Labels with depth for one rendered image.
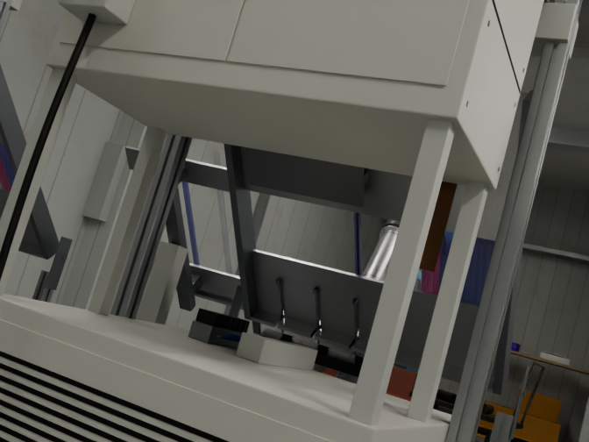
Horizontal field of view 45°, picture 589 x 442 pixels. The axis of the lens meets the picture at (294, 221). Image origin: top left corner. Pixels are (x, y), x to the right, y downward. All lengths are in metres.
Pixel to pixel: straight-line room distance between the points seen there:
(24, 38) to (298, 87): 4.28
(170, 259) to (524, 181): 1.03
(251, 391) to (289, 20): 0.51
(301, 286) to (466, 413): 0.73
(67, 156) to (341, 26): 4.62
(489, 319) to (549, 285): 9.09
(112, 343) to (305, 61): 0.47
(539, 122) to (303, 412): 0.69
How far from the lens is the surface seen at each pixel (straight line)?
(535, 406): 9.51
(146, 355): 1.00
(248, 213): 1.82
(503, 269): 1.26
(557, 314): 10.28
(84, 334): 1.07
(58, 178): 5.48
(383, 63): 0.95
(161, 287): 1.96
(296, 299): 1.88
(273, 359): 1.35
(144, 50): 1.15
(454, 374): 1.77
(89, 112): 5.62
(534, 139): 1.32
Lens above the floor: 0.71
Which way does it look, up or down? 8 degrees up
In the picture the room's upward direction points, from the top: 16 degrees clockwise
